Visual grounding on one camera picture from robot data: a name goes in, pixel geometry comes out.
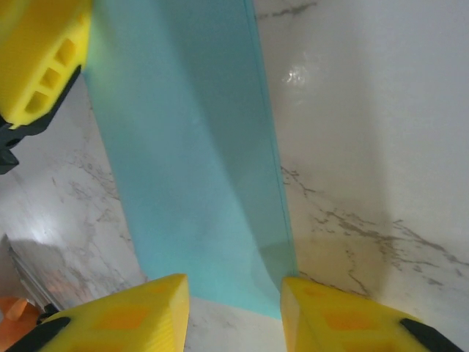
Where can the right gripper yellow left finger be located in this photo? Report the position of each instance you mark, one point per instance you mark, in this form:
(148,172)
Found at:
(128,322)

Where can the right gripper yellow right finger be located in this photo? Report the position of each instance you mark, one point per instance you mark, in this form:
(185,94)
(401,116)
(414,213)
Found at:
(329,322)

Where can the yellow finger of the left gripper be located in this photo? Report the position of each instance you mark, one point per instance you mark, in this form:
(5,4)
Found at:
(36,44)

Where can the turquoise paper sheet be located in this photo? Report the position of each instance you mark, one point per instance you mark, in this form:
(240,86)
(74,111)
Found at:
(183,146)

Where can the orange shark plush toy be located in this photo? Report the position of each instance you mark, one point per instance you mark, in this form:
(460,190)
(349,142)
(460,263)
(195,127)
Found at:
(14,308)

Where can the aluminium frame rail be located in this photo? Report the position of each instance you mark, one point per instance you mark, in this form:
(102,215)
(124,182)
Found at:
(33,275)

